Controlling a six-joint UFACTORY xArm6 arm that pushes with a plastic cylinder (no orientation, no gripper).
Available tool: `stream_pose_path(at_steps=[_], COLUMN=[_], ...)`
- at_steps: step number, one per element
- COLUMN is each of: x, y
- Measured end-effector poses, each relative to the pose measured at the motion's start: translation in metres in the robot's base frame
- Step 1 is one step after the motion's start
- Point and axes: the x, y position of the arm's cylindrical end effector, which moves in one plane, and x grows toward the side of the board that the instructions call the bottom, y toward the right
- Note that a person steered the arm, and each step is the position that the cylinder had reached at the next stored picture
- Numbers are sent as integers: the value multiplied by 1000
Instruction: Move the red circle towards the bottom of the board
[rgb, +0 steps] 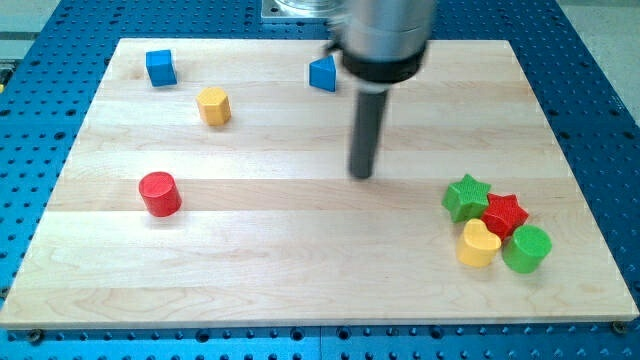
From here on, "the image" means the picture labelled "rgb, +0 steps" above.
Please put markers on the wooden board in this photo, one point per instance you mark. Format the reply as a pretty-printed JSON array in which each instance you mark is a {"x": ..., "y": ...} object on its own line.
[{"x": 273, "y": 231}]

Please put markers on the green star block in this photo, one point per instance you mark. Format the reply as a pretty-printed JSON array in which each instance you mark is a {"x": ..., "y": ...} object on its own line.
[{"x": 466, "y": 199}]

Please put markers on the red cylinder block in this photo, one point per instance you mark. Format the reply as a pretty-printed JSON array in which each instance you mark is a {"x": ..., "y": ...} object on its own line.
[{"x": 160, "y": 194}]

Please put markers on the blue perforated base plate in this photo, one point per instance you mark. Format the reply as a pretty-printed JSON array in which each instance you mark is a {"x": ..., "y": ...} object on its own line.
[{"x": 50, "y": 93}]

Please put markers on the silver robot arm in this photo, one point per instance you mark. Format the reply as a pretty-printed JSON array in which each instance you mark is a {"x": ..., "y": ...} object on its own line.
[{"x": 381, "y": 42}]

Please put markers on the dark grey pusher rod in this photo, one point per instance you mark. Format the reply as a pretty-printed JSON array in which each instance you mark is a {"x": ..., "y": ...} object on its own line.
[{"x": 369, "y": 117}]

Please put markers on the red star block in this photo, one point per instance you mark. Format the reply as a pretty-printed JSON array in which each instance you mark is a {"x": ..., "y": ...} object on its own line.
[{"x": 503, "y": 215}]

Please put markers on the green cylinder block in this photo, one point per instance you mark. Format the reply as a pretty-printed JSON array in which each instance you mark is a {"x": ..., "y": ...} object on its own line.
[{"x": 526, "y": 249}]

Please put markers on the yellow hexagon block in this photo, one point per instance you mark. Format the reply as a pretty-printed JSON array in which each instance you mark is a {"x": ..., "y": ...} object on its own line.
[{"x": 214, "y": 107}]

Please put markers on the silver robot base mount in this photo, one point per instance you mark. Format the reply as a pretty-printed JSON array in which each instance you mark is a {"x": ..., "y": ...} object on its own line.
[{"x": 306, "y": 11}]

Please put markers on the blue cube block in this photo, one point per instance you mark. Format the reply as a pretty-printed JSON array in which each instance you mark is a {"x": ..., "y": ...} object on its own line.
[{"x": 159, "y": 65}]

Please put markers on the blue triangle block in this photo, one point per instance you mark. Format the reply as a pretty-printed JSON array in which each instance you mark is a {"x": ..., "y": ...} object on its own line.
[{"x": 323, "y": 73}]

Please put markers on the yellow heart block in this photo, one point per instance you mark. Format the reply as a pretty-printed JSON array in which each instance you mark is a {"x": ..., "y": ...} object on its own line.
[{"x": 477, "y": 246}]

